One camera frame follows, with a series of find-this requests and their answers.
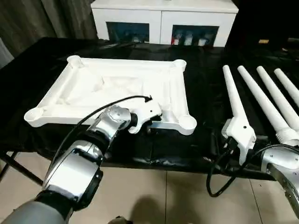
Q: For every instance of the white plastic table leg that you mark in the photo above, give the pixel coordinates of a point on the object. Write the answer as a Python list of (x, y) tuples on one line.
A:
[(231, 93), (278, 93), (289, 86), (261, 98)]

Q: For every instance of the white plastic table top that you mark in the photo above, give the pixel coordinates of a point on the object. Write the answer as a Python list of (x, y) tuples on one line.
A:
[(116, 77)]

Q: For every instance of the black work mat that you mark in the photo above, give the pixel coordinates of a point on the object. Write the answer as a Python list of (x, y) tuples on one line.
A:
[(205, 93)]

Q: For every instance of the small white bottle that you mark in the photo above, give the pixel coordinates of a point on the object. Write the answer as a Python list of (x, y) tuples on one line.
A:
[(202, 41), (177, 41), (187, 41)]

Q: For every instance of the white cabinet with openings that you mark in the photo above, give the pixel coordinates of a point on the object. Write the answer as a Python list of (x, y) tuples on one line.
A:
[(161, 21)]

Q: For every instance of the small tan box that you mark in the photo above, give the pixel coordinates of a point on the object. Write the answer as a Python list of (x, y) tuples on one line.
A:
[(264, 41)]

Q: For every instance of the black folding stand leg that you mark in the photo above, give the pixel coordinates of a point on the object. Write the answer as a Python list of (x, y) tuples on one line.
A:
[(23, 169)]

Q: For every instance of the grey curtain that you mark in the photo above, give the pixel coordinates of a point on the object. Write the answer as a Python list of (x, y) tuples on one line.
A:
[(46, 18)]

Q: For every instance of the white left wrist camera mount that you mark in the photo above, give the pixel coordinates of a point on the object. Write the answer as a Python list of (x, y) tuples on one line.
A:
[(147, 112)]

